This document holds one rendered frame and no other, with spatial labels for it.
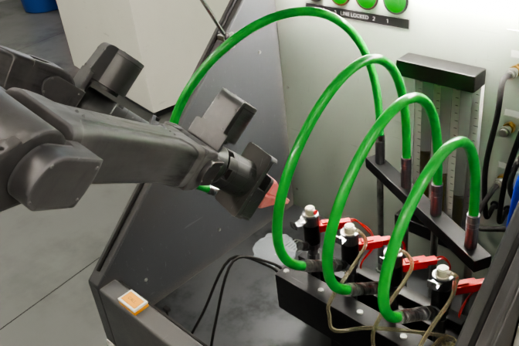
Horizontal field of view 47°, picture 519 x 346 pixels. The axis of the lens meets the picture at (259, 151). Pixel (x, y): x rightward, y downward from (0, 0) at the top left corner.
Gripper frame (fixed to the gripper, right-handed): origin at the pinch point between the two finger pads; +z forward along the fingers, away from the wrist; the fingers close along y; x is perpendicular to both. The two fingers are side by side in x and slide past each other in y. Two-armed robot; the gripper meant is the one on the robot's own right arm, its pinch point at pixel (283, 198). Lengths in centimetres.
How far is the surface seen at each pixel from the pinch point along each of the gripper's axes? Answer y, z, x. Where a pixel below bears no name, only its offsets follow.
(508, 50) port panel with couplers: 37.7, 13.8, -10.2
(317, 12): 27.0, -8.6, 6.4
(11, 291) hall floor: -114, 49, 162
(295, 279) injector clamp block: -11.8, 13.5, 0.6
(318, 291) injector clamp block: -10.7, 14.5, -4.1
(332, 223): 2.9, -8.7, -18.8
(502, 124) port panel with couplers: 28.8, 22.9, -10.5
